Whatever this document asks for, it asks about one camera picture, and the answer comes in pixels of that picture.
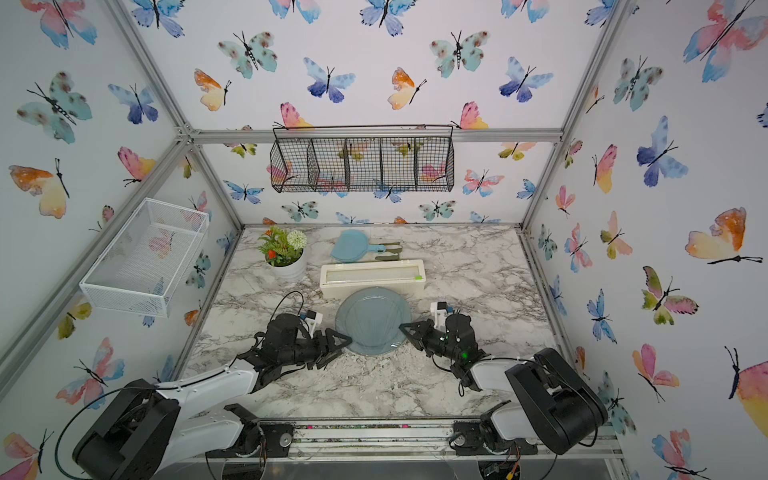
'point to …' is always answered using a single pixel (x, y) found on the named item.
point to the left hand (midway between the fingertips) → (351, 345)
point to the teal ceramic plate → (371, 318)
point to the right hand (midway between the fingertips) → (400, 327)
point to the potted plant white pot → (285, 252)
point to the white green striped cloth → (393, 249)
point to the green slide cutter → (418, 277)
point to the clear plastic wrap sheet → (371, 318)
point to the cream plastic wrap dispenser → (405, 276)
